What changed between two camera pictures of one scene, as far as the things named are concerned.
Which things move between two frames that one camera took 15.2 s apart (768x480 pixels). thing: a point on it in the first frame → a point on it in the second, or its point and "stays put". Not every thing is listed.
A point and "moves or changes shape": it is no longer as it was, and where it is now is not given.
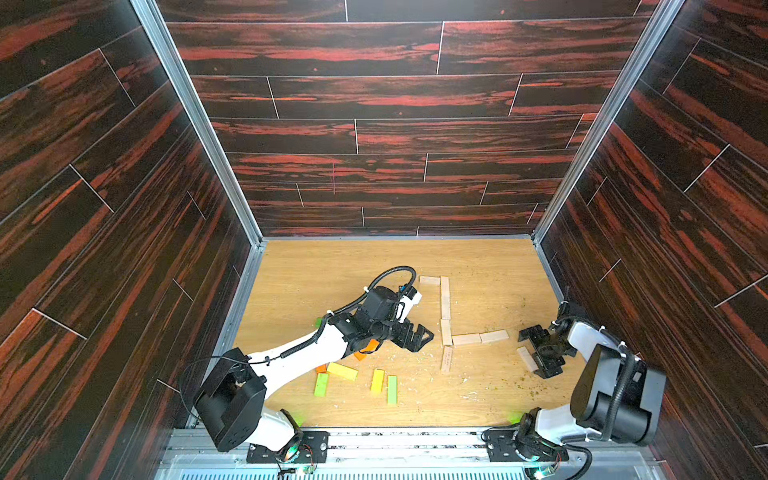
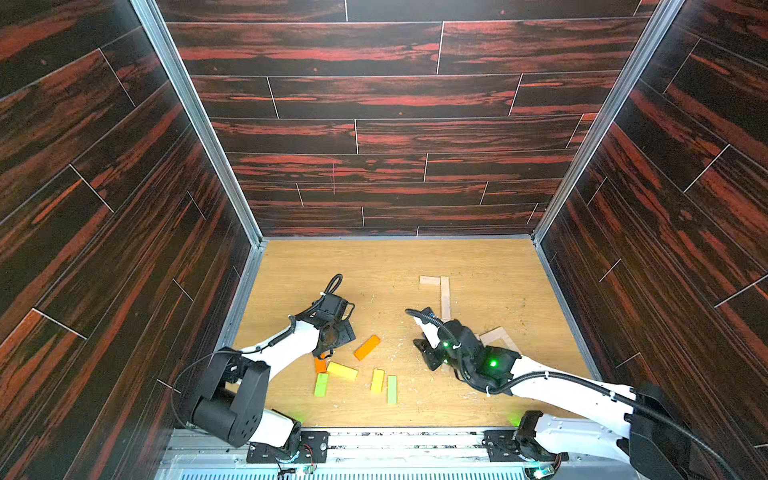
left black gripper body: [388, 330] → [341, 334]
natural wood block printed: [431, 280] stays put
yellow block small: [378, 380] stays put
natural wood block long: [445, 298] stays put
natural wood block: [528, 358] moves or changes shape
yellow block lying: [342, 371] stays put
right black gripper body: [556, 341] → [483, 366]
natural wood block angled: [492, 336] stays put
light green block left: [321, 385] stays put
